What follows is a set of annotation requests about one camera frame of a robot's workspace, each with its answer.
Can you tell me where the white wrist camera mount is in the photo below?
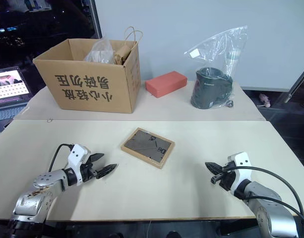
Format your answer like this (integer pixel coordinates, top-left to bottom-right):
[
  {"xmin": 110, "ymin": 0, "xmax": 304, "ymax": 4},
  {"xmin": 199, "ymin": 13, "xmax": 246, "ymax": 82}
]
[
  {"xmin": 67, "ymin": 143, "xmax": 92, "ymax": 186},
  {"xmin": 227, "ymin": 151, "xmax": 253, "ymax": 197}
]

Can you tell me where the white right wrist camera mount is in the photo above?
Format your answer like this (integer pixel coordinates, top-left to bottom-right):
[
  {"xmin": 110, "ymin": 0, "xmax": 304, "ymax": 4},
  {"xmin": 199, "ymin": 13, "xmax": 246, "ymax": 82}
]
[{"xmin": 227, "ymin": 151, "xmax": 253, "ymax": 197}]

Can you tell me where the red rectangular block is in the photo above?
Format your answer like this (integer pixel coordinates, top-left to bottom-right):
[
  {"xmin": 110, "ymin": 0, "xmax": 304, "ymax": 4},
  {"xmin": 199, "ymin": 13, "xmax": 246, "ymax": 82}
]
[{"xmin": 145, "ymin": 70, "xmax": 188, "ymax": 99}]

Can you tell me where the crumpled clear plastic bag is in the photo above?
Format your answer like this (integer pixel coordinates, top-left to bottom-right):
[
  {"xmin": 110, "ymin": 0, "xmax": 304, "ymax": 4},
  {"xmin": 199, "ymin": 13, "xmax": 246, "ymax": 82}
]
[{"xmin": 83, "ymin": 38, "xmax": 116, "ymax": 65}]

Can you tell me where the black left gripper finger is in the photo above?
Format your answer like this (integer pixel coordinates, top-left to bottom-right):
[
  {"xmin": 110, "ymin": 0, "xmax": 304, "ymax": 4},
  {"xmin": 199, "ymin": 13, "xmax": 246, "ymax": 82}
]
[
  {"xmin": 88, "ymin": 153, "xmax": 106, "ymax": 165},
  {"xmin": 95, "ymin": 163, "xmax": 120, "ymax": 180}
]

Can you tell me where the black electric kettle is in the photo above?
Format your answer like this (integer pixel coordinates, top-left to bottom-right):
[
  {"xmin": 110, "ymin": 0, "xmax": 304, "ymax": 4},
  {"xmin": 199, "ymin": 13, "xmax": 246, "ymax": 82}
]
[{"xmin": 190, "ymin": 66, "xmax": 234, "ymax": 111}]

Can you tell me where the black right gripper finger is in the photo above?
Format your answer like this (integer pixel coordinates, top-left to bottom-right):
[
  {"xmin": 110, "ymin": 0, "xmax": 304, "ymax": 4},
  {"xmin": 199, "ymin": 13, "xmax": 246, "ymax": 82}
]
[
  {"xmin": 210, "ymin": 174, "xmax": 224, "ymax": 185},
  {"xmin": 205, "ymin": 162, "xmax": 226, "ymax": 176}
]

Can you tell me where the brown paper bag with handles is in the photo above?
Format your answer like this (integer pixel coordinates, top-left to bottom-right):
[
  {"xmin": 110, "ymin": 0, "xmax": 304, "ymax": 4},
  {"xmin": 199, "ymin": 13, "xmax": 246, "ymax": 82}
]
[{"xmin": 113, "ymin": 26, "xmax": 144, "ymax": 66}]

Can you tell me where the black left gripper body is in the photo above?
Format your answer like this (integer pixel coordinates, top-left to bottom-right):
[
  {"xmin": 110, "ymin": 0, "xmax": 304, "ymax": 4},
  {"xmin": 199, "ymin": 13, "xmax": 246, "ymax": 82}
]
[{"xmin": 79, "ymin": 159, "xmax": 99, "ymax": 183}]

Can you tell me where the large clear zip bag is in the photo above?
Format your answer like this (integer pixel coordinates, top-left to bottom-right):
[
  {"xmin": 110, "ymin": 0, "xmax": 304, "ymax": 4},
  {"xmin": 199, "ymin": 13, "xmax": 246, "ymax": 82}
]
[{"xmin": 183, "ymin": 24, "xmax": 249, "ymax": 111}]

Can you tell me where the small pink object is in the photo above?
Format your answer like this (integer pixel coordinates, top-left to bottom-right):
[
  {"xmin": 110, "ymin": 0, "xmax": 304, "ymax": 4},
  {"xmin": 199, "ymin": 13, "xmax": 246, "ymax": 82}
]
[{"xmin": 258, "ymin": 93, "xmax": 272, "ymax": 108}]

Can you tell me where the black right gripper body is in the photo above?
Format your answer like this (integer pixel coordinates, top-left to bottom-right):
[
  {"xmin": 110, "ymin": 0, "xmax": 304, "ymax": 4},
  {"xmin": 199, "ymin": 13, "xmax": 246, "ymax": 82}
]
[{"xmin": 219, "ymin": 161, "xmax": 238, "ymax": 192}]

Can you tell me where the grey metal post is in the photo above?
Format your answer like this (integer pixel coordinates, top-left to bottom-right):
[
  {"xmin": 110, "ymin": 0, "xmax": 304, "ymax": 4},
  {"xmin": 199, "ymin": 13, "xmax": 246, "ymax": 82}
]
[{"xmin": 88, "ymin": 0, "xmax": 102, "ymax": 40}]

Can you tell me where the printed cardboard box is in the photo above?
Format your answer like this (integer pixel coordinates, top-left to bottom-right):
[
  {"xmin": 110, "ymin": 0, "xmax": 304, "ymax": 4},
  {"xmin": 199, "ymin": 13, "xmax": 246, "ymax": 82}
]
[{"xmin": 32, "ymin": 38, "xmax": 142, "ymax": 115}]

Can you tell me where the laptop computer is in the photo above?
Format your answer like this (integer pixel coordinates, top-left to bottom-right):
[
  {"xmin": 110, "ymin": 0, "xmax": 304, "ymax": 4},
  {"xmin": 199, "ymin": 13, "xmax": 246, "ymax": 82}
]
[{"xmin": 0, "ymin": 66, "xmax": 34, "ymax": 135}]

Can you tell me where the grey slanted metal leg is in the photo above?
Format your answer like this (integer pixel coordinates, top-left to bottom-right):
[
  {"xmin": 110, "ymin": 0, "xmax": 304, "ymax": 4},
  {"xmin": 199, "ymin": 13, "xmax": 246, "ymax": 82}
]
[{"xmin": 284, "ymin": 61, "xmax": 304, "ymax": 104}]

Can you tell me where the wooden picture frame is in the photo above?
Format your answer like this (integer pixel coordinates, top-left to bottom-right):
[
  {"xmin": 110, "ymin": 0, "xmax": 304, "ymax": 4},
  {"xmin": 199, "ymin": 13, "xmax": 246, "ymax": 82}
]
[{"xmin": 120, "ymin": 127, "xmax": 176, "ymax": 170}]

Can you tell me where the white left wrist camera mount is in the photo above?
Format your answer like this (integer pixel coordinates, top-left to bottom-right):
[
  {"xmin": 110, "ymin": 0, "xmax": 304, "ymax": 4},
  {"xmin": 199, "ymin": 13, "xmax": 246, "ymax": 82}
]
[{"xmin": 67, "ymin": 143, "xmax": 92, "ymax": 186}]

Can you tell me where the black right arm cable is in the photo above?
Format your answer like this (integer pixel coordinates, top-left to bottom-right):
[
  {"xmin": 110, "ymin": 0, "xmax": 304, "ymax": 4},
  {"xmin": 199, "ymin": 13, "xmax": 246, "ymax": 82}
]
[{"xmin": 222, "ymin": 165, "xmax": 304, "ymax": 225}]

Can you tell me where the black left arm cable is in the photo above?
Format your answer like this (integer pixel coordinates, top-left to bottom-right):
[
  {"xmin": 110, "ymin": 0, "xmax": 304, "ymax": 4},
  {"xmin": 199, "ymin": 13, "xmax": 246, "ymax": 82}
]
[{"xmin": 48, "ymin": 143, "xmax": 75, "ymax": 173}]

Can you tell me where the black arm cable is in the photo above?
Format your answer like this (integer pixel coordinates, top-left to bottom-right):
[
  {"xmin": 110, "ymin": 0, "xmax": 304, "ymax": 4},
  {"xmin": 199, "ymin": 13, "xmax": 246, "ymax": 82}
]
[
  {"xmin": 222, "ymin": 165, "xmax": 304, "ymax": 225},
  {"xmin": 48, "ymin": 143, "xmax": 75, "ymax": 173}
]

